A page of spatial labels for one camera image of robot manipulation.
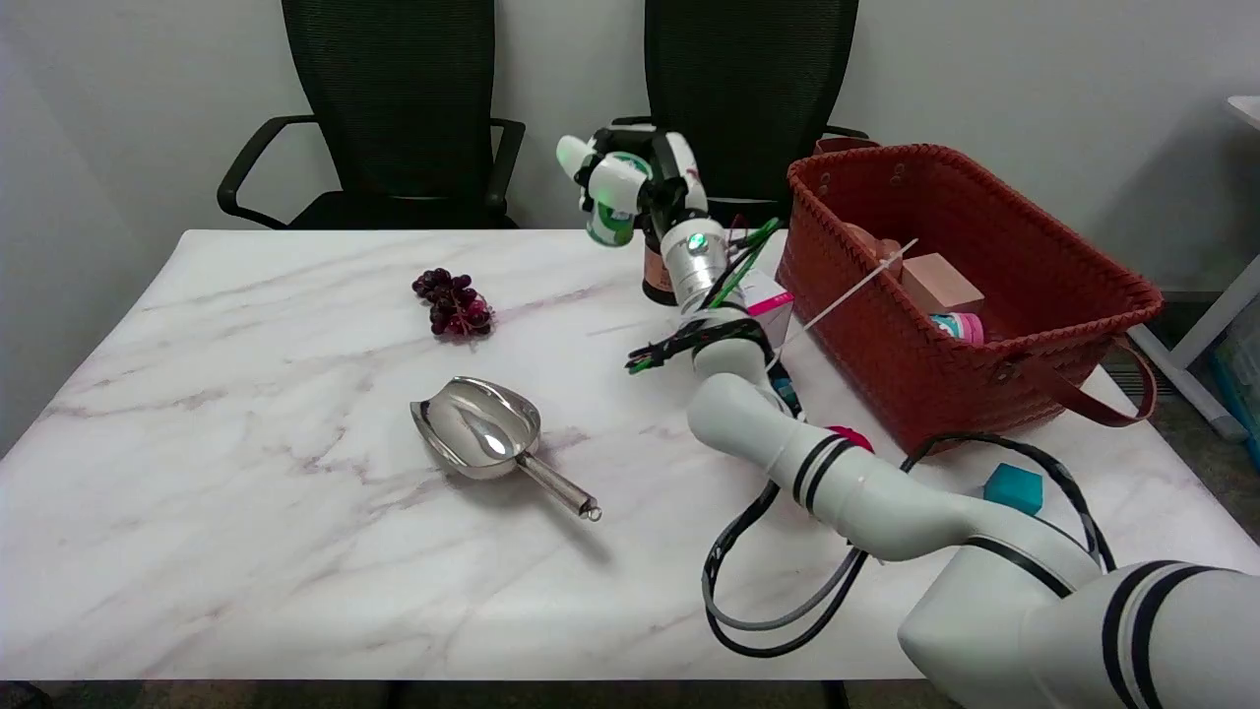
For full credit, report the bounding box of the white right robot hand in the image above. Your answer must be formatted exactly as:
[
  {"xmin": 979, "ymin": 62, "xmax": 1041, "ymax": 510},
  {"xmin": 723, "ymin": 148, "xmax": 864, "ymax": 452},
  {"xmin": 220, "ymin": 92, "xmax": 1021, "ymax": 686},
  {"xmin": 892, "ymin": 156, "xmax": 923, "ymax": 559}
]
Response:
[{"xmin": 556, "ymin": 125, "xmax": 712, "ymax": 249}]

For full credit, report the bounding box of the green gum jar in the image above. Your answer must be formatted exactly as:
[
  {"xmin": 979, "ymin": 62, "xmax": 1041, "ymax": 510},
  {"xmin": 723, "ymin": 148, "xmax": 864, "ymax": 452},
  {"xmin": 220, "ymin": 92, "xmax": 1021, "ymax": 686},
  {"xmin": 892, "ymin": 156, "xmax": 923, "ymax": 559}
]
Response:
[{"xmin": 588, "ymin": 202, "xmax": 637, "ymax": 248}]

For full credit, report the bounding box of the brown woven storage basket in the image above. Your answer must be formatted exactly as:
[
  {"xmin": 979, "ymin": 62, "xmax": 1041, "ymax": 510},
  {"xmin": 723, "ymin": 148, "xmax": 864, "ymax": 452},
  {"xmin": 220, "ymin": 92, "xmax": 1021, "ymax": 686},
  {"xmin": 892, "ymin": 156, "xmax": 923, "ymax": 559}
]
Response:
[{"xmin": 776, "ymin": 138, "xmax": 1165, "ymax": 456}]

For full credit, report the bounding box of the pink and teal jar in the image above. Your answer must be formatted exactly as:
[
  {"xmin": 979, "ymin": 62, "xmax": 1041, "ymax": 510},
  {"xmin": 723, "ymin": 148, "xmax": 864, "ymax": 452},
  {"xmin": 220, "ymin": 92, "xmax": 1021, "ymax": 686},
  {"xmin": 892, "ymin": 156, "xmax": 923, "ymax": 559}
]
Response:
[{"xmin": 929, "ymin": 312, "xmax": 986, "ymax": 347}]

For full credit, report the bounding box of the blue storage bin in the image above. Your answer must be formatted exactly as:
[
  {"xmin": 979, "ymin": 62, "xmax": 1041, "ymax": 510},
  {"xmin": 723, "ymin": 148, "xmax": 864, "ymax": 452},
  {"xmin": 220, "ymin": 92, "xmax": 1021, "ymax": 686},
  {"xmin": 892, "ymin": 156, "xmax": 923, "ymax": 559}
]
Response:
[{"xmin": 1211, "ymin": 317, "xmax": 1260, "ymax": 472}]

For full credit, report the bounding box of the dark brown bottle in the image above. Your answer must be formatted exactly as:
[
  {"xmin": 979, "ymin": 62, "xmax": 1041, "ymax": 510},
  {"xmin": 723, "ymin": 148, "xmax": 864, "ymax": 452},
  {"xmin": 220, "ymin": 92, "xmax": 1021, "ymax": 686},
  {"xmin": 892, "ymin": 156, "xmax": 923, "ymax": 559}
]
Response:
[{"xmin": 642, "ymin": 230, "xmax": 680, "ymax": 307}]

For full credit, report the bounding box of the black mesh office chair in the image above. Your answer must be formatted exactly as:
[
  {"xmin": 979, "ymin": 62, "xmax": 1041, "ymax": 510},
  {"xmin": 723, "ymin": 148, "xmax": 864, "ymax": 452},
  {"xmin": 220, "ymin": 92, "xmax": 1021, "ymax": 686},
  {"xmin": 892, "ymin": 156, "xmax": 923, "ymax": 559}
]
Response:
[
  {"xmin": 610, "ymin": 0, "xmax": 871, "ymax": 229},
  {"xmin": 218, "ymin": 0, "xmax": 527, "ymax": 231}
]

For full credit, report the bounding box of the white and pink box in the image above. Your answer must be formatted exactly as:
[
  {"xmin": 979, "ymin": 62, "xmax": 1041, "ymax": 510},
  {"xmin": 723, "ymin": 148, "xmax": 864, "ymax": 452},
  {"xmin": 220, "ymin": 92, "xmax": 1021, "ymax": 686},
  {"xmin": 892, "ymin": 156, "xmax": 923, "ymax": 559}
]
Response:
[{"xmin": 733, "ymin": 269, "xmax": 795, "ymax": 350}]

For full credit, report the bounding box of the white zip tie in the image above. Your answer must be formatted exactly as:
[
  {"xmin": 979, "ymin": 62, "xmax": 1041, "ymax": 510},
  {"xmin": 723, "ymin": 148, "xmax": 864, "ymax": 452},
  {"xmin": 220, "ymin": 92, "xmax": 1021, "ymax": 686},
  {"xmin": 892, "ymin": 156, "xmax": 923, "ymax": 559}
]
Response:
[{"xmin": 776, "ymin": 238, "xmax": 920, "ymax": 348}]

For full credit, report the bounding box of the brown toy figure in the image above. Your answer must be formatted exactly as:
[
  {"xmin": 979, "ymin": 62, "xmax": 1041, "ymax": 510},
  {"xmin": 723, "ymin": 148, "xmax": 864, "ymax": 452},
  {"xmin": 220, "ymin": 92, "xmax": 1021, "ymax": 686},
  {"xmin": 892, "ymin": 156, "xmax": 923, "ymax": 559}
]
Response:
[{"xmin": 845, "ymin": 224, "xmax": 904, "ymax": 265}]

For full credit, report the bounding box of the dark purple grape bunch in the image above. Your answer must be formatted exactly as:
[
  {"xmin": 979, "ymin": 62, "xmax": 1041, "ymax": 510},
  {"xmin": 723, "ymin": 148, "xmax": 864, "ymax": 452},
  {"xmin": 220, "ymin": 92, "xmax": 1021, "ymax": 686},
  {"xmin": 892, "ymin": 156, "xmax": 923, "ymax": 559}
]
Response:
[{"xmin": 411, "ymin": 268, "xmax": 496, "ymax": 340}]

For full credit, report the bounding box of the pink cardboard box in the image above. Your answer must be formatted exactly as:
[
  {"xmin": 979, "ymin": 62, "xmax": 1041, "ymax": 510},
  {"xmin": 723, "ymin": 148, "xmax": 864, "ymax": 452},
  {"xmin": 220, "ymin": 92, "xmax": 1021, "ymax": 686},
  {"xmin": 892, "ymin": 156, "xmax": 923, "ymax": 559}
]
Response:
[{"xmin": 900, "ymin": 253, "xmax": 986, "ymax": 315}]

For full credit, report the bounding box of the silver metal scoop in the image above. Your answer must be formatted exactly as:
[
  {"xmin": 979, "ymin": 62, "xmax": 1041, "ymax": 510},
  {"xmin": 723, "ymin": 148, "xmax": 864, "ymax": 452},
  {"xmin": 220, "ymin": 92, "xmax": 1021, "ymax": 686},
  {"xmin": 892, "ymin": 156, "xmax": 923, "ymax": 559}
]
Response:
[{"xmin": 409, "ymin": 376, "xmax": 603, "ymax": 523}]

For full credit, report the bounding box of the teal cube block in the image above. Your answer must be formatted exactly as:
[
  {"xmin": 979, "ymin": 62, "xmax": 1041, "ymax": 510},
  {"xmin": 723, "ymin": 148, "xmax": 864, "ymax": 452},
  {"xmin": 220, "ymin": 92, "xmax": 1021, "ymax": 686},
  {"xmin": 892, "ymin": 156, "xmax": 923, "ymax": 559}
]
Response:
[{"xmin": 982, "ymin": 463, "xmax": 1045, "ymax": 517}]

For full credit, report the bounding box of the white side table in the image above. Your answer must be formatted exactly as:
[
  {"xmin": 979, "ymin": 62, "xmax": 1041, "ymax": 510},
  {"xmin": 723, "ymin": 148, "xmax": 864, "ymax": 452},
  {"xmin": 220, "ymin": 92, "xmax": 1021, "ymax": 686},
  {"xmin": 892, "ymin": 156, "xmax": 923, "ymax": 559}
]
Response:
[{"xmin": 1126, "ymin": 95, "xmax": 1260, "ymax": 442}]

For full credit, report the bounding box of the green wire bundle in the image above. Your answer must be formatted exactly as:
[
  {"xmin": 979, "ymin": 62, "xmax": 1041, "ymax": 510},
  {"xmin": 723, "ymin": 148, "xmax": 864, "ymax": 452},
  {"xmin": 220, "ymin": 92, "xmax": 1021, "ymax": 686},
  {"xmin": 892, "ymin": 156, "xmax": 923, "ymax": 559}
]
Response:
[{"xmin": 707, "ymin": 218, "xmax": 782, "ymax": 310}]

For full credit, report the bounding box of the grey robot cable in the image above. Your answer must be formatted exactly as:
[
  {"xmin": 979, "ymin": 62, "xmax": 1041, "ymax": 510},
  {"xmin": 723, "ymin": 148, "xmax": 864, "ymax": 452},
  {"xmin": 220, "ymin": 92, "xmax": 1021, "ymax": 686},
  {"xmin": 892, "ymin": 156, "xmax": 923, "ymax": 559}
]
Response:
[{"xmin": 705, "ymin": 548, "xmax": 871, "ymax": 633}]

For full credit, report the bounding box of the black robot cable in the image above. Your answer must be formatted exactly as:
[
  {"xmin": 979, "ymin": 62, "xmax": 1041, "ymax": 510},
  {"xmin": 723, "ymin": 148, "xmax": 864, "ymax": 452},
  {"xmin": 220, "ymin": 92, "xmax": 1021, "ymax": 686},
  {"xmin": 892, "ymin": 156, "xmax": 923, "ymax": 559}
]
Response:
[{"xmin": 701, "ymin": 431, "xmax": 1119, "ymax": 660}]

